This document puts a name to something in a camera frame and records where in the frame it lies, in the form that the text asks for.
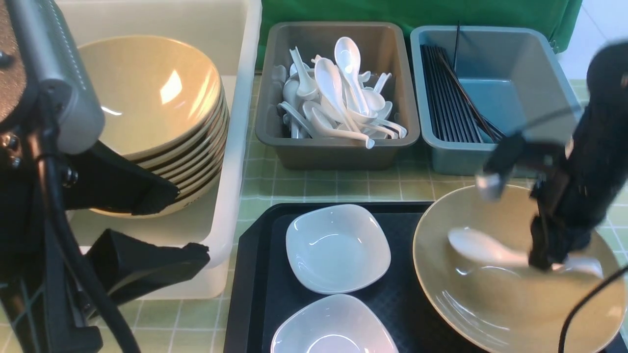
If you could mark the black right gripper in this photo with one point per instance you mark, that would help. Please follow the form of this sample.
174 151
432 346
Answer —
555 231

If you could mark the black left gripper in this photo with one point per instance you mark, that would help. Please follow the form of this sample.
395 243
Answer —
39 296

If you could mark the white ceramic soup spoon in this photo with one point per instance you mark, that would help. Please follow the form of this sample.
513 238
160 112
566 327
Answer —
482 248

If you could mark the beige noodle bowl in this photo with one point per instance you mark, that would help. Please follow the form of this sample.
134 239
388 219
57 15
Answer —
499 309

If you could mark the white square dish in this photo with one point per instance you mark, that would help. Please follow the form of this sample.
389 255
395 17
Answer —
338 323
337 249

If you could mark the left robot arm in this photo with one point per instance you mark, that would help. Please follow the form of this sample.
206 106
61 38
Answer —
52 161

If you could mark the top beige bowl in stack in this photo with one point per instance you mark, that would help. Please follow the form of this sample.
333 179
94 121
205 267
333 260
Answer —
154 91

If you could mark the green checkered tablecloth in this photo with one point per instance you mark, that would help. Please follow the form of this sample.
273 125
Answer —
187 324

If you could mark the blue chopstick bin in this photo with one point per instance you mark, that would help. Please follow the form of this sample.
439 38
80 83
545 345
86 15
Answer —
510 75

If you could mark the black serving tray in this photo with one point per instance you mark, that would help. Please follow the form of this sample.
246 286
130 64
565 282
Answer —
266 291

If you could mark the green backdrop cloth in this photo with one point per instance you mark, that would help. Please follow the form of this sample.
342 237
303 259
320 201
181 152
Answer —
555 19

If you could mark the large white plastic tub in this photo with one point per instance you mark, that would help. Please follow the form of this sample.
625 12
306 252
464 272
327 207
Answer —
228 32

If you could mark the grey spoon bin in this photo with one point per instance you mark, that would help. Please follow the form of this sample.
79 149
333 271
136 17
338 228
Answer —
306 111

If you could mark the white spoon in bin top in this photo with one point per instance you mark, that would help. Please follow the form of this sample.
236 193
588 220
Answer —
348 60

